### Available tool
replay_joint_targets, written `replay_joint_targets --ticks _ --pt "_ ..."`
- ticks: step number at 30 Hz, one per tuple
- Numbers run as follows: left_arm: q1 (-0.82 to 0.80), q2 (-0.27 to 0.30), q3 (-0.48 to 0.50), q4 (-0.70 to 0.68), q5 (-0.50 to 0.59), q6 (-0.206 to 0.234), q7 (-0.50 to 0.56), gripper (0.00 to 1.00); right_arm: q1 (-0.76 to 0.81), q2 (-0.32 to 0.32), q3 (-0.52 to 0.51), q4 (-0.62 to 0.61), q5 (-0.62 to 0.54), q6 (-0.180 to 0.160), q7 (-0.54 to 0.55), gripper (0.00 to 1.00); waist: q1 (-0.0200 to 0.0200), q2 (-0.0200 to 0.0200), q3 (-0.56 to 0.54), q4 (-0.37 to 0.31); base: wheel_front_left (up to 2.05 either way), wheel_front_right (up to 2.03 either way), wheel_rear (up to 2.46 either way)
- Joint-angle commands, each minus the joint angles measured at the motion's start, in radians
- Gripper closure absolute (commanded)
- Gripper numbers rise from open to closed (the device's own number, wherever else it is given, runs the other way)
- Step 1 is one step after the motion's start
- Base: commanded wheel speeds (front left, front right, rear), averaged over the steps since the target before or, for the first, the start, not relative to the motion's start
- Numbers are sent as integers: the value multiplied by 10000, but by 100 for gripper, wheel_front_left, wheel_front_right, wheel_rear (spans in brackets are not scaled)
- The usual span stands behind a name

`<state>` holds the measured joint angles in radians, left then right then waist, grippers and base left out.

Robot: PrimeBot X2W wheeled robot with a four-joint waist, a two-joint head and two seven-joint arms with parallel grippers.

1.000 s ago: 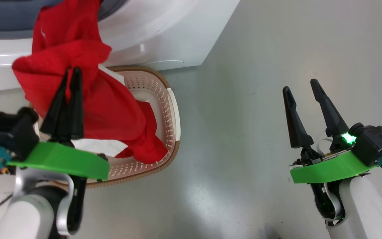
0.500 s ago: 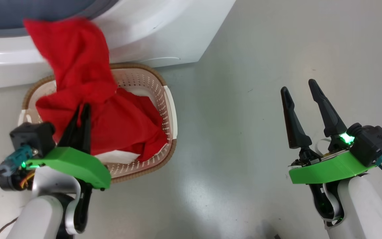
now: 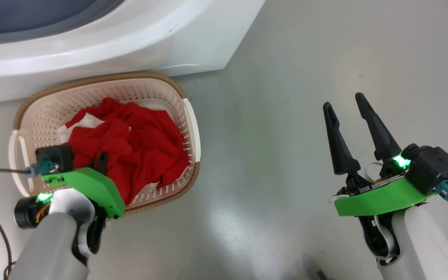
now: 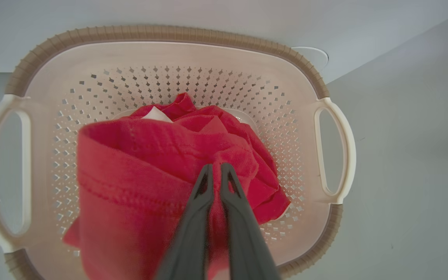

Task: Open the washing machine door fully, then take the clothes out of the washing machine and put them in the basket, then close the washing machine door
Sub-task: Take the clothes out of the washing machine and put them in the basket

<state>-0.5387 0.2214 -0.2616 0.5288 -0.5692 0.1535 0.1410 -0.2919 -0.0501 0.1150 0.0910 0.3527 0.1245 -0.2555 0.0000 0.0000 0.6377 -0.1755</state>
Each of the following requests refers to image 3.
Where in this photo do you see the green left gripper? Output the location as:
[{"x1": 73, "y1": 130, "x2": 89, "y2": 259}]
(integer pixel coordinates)
[{"x1": 40, "y1": 151, "x2": 126, "y2": 219}]

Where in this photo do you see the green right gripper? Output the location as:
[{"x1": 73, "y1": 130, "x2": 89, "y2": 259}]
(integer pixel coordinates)
[{"x1": 322, "y1": 92, "x2": 437, "y2": 217}]

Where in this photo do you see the red and white garment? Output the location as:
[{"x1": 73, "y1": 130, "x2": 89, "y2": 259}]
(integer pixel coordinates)
[
  {"x1": 99, "y1": 97, "x2": 191, "y2": 197},
  {"x1": 58, "y1": 114, "x2": 133, "y2": 205}
]

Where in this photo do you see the cream perforated laundry basket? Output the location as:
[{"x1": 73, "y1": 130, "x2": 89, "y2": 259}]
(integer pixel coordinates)
[{"x1": 8, "y1": 72, "x2": 202, "y2": 217}]

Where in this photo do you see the white front-load washing machine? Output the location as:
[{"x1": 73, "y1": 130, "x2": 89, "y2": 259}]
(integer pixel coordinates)
[{"x1": 0, "y1": 0, "x2": 266, "y2": 106}]

